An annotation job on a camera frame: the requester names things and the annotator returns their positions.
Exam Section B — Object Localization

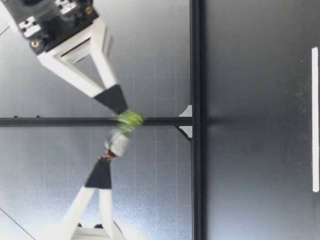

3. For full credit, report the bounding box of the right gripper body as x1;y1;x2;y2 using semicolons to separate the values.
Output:
4;0;101;57

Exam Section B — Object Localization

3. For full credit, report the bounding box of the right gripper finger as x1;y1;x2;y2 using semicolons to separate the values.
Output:
36;17;130;116

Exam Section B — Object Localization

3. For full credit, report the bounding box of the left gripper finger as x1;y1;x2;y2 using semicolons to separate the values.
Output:
59;158;126;240

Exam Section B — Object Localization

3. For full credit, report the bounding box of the candy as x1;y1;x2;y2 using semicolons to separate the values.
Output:
99;107;148;164

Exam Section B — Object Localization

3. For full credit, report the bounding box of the black frame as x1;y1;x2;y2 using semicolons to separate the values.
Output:
0;0;208;240

